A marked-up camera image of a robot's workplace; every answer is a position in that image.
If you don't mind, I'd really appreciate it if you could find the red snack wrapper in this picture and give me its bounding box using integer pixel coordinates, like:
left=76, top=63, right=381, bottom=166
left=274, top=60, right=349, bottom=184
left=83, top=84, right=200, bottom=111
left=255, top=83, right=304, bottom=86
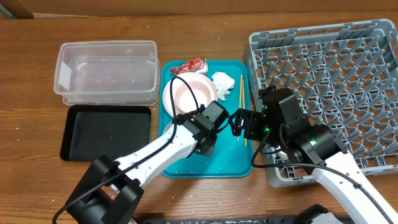
left=170, top=57, right=208, bottom=75

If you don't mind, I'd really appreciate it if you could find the grey bowl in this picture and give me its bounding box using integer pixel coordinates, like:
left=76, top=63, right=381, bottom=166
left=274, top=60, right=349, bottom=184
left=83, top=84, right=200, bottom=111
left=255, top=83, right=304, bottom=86
left=162, top=121, right=173, bottom=134

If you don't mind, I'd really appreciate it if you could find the wooden chopstick left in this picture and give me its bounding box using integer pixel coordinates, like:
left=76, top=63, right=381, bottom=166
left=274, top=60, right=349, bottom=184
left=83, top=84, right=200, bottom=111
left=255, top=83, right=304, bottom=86
left=237, top=75, right=243, bottom=141

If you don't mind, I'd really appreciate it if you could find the clear plastic bin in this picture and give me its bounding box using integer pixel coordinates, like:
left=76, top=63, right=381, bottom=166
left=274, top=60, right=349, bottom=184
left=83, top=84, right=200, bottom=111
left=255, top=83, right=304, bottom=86
left=53, top=40, right=160, bottom=106

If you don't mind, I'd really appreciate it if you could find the white cup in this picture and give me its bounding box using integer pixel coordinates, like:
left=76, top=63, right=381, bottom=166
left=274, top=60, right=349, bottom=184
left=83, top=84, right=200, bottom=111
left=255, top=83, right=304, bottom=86
left=276, top=151, right=289, bottom=161

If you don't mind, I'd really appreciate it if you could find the white napkin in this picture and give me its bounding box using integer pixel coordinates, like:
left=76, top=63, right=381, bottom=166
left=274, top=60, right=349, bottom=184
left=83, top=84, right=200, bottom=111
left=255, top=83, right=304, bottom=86
left=212, top=72, right=235, bottom=101

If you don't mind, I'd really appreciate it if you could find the grey dishwasher rack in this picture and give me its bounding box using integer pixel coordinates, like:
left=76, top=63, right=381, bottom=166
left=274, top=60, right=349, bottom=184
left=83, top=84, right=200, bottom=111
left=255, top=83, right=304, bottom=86
left=244, top=19, right=397, bottom=175

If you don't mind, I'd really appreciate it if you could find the pink plate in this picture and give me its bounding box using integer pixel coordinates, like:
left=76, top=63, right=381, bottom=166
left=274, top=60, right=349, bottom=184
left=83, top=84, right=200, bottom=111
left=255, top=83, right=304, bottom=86
left=162, top=72, right=218, bottom=116

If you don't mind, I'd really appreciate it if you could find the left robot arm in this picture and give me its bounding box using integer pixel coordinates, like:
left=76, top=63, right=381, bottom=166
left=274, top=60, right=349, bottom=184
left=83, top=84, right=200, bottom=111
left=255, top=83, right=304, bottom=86
left=52, top=101, right=229, bottom=223

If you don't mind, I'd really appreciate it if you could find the black tray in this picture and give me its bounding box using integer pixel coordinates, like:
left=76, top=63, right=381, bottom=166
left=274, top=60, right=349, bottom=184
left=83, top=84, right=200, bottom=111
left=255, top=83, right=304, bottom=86
left=60, top=105, right=151, bottom=162

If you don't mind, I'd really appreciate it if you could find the wooden chopstick right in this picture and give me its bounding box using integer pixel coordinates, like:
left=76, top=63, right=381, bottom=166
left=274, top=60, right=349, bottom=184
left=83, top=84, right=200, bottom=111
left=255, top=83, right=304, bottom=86
left=241, top=78, right=248, bottom=147

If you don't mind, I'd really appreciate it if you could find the teal serving tray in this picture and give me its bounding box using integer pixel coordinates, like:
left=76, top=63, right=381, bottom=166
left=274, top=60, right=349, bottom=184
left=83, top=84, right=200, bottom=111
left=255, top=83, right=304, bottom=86
left=158, top=60, right=253, bottom=178

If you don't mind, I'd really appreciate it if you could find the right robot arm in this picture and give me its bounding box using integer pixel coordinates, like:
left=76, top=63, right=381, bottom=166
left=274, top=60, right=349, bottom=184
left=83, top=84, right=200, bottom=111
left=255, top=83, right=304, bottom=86
left=228, top=86, right=397, bottom=223

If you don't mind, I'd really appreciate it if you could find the wooden chopstick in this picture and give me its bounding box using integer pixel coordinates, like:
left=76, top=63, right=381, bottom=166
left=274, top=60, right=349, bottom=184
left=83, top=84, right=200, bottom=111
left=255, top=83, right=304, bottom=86
left=241, top=78, right=248, bottom=147
left=237, top=75, right=243, bottom=141

